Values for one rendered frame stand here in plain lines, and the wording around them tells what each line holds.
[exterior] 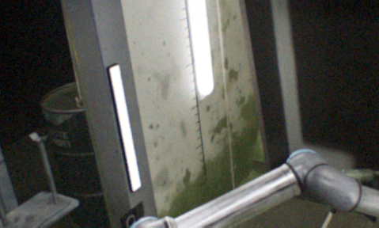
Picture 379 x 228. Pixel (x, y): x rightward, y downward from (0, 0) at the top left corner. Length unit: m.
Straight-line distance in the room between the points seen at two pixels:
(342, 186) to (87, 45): 1.19
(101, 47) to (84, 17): 0.14
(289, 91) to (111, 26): 0.99
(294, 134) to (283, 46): 0.54
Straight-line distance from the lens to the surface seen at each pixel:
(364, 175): 2.19
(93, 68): 2.09
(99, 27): 2.02
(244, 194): 1.58
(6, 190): 2.07
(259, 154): 3.41
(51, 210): 2.01
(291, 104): 2.53
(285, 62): 2.41
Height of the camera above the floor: 1.82
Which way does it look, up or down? 24 degrees down
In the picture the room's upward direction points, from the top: 7 degrees counter-clockwise
